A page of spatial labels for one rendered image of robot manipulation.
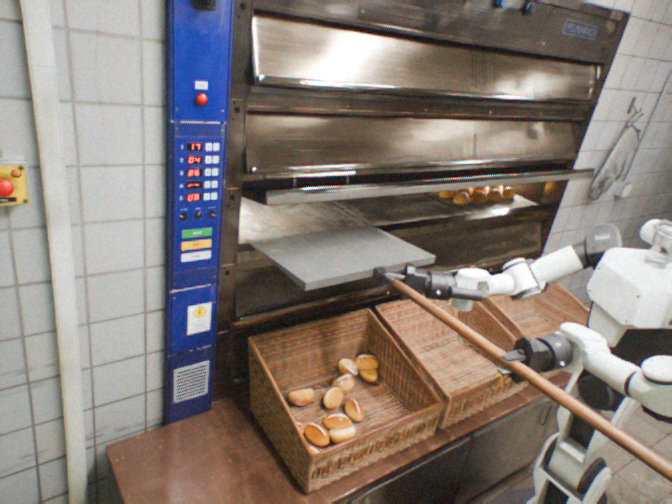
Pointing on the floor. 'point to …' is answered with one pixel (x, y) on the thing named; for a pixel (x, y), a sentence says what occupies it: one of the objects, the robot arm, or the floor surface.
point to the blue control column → (183, 66)
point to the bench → (436, 473)
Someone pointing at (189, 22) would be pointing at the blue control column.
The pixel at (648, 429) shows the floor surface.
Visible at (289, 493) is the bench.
